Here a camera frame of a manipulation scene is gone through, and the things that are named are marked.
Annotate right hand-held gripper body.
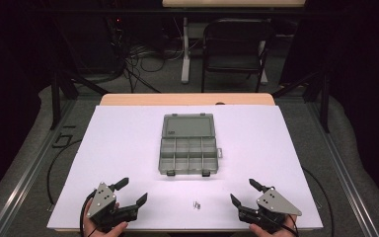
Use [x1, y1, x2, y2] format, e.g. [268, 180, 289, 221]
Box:
[238, 187, 303, 235]

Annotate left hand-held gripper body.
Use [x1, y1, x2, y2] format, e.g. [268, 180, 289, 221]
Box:
[86, 182, 140, 232]

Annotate grey plastic compartment box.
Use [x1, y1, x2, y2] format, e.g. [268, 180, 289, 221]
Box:
[158, 113, 224, 178]

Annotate person's right hand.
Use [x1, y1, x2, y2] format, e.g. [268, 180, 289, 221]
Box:
[249, 213, 299, 237]

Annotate person's left hand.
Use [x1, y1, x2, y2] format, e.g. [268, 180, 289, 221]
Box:
[83, 200, 129, 237]

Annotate white table mat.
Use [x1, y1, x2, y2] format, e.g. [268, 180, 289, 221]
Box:
[46, 105, 324, 231]

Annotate black folding chair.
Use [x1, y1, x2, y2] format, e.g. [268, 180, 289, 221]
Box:
[200, 18, 275, 94]

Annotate desk with white legs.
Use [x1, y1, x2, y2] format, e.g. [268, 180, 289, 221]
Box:
[162, 0, 307, 85]

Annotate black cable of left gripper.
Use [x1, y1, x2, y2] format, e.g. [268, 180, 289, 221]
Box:
[79, 191, 97, 237]

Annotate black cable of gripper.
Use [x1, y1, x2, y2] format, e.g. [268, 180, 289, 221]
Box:
[286, 213, 300, 237]
[79, 191, 97, 237]

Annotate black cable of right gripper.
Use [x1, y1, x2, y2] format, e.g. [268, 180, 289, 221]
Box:
[286, 213, 300, 237]

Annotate black floor cable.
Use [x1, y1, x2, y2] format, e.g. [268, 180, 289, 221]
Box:
[301, 167, 336, 237]
[46, 139, 83, 207]

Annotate aluminium floor rail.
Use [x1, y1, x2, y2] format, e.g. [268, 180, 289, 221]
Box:
[0, 98, 77, 237]
[308, 102, 379, 237]

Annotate black metal frame stand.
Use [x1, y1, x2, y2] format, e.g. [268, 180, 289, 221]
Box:
[49, 69, 111, 130]
[270, 68, 331, 134]

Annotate bundle of floor cables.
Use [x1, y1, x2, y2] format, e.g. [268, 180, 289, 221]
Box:
[123, 42, 183, 74]

